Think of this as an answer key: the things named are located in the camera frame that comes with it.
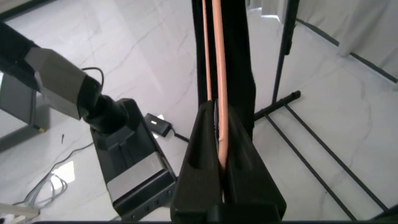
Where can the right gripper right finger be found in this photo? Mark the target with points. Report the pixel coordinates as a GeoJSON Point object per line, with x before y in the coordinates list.
{"type": "Point", "coordinates": [252, 180]}

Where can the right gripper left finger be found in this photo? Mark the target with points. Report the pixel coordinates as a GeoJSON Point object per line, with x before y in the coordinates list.
{"type": "Point", "coordinates": [199, 180]}

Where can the black power adapter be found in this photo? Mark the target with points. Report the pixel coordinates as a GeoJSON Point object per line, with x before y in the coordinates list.
{"type": "Point", "coordinates": [157, 124]}

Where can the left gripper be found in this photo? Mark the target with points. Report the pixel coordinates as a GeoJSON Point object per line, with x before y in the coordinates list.
{"type": "Point", "coordinates": [146, 199]}

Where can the small black stick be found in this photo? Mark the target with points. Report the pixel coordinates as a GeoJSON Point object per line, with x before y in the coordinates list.
{"type": "Point", "coordinates": [62, 138]}

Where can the black T-shirt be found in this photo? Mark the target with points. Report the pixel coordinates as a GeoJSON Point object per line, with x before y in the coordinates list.
{"type": "Point", "coordinates": [239, 62]}

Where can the pink clothes hanger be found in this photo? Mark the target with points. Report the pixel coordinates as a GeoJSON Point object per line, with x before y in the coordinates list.
{"type": "Point", "coordinates": [221, 93]}

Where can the black clothes rack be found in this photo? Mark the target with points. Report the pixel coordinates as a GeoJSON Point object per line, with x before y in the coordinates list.
{"type": "Point", "coordinates": [287, 31]}

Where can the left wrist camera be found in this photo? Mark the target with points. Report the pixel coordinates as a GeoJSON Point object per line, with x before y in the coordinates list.
{"type": "Point", "coordinates": [136, 174]}

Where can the white power strip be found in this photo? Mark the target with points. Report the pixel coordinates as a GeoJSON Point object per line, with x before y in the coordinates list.
{"type": "Point", "coordinates": [15, 214]}

